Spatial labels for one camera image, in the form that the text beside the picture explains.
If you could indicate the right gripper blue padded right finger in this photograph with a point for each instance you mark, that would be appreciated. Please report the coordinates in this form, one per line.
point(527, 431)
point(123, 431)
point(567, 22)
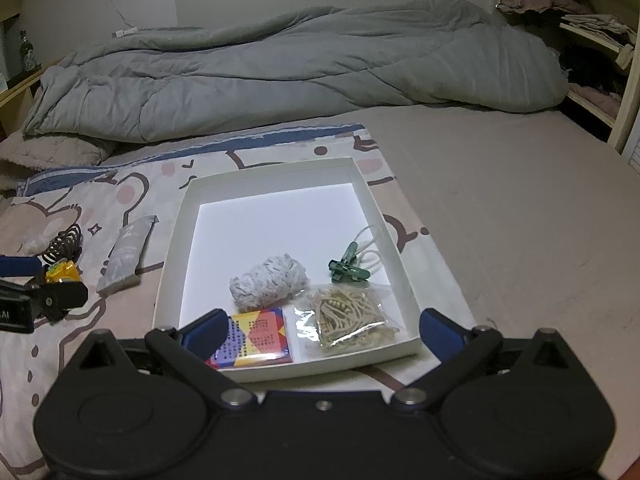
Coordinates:
point(442, 336)

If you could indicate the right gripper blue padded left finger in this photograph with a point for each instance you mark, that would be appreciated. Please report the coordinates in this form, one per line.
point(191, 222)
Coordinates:
point(205, 335)

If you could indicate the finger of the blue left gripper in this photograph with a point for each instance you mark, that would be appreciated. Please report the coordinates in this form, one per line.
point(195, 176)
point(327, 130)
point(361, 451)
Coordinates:
point(17, 267)

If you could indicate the white paper ball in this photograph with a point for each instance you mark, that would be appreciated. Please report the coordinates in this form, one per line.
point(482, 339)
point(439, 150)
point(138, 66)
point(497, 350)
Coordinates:
point(268, 283)

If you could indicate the green plastic clothes peg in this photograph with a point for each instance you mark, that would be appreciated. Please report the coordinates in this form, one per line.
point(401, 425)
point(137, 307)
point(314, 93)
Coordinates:
point(347, 269)

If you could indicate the small white tissue wad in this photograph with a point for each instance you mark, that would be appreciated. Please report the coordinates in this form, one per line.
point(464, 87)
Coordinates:
point(35, 246)

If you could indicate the colourful patterned card pack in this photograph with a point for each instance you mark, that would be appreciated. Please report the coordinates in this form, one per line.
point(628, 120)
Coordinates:
point(255, 338)

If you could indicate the bag of rubber bands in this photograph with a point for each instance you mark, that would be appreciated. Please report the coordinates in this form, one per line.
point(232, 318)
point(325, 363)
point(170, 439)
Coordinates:
point(337, 319)

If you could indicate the beige fleece blanket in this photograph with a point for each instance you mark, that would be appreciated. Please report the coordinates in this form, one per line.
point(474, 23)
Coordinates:
point(24, 156)

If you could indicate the cartoon bear print cloth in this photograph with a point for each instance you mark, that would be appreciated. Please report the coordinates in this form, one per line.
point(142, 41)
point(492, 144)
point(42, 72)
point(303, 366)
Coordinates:
point(122, 215)

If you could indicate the white shallow cardboard box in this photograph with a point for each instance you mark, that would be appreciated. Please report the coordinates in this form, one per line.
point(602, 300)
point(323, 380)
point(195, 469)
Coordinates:
point(310, 210)

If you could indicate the wooden bedside shelf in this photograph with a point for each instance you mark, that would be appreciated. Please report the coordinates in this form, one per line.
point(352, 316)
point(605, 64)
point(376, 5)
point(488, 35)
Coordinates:
point(17, 100)

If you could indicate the green glass bottle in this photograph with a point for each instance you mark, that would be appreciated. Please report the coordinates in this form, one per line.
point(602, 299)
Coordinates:
point(27, 54)

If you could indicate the grey quilted duvet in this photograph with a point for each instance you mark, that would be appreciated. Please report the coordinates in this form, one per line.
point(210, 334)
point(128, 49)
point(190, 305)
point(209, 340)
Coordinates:
point(163, 84)

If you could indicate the clothes pile on shelf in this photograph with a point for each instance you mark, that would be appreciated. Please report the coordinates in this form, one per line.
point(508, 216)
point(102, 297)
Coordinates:
point(595, 50)

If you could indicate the right side wooden shelf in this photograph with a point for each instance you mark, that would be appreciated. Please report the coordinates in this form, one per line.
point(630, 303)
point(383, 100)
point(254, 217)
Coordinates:
point(613, 131)

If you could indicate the yellow toy with strap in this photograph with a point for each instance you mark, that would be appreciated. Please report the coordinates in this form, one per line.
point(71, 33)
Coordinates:
point(59, 272)

